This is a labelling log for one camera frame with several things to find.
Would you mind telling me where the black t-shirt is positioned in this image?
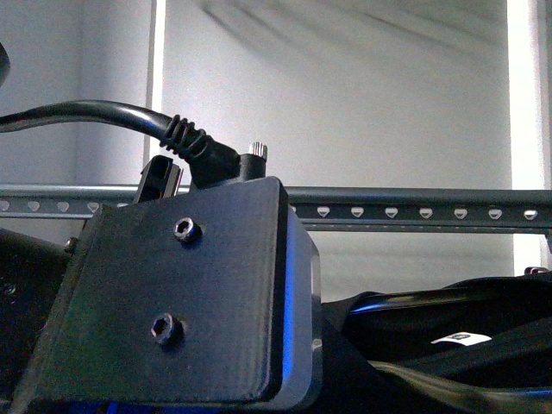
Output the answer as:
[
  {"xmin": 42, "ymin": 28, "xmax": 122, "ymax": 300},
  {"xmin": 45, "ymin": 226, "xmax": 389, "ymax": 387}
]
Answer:
[{"xmin": 314, "ymin": 273, "xmax": 551, "ymax": 413}]

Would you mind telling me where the metal hanger hook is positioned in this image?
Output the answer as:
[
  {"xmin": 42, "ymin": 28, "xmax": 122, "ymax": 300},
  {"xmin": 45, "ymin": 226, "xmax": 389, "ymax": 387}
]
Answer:
[{"xmin": 524, "ymin": 267, "xmax": 550, "ymax": 275}]

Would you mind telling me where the grey perforated rack rail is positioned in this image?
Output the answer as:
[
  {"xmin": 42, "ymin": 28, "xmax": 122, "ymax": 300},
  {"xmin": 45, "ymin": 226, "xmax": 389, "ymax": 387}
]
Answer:
[{"xmin": 1, "ymin": 184, "xmax": 551, "ymax": 238}]

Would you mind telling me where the black camera cable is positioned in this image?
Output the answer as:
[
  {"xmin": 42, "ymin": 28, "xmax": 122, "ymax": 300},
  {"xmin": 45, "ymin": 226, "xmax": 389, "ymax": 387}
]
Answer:
[{"xmin": 0, "ymin": 99, "xmax": 241, "ymax": 189}]

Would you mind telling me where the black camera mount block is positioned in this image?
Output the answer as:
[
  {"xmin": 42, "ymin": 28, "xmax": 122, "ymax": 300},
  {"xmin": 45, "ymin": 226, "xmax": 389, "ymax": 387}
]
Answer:
[{"xmin": 8, "ymin": 141, "xmax": 324, "ymax": 414}]

